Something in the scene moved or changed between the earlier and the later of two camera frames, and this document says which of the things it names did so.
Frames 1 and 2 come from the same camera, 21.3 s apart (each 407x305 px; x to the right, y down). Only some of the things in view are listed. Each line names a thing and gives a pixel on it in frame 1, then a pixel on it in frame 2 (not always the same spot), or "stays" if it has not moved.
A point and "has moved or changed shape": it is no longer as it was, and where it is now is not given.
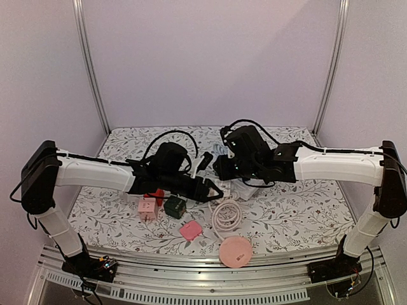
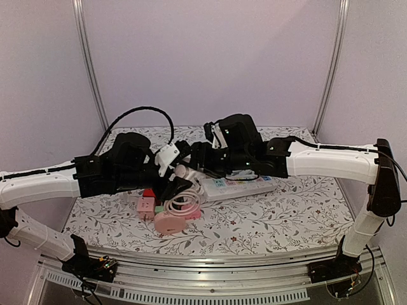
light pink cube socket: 147,208 stays
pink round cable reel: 236,251 to 166,223
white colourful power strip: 245,189 has moved or changed shape
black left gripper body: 193,193 to 167,190
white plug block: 225,187 to 181,171
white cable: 226,215 to 184,203
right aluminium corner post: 343,17 stays
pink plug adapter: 191,230 to 195,215
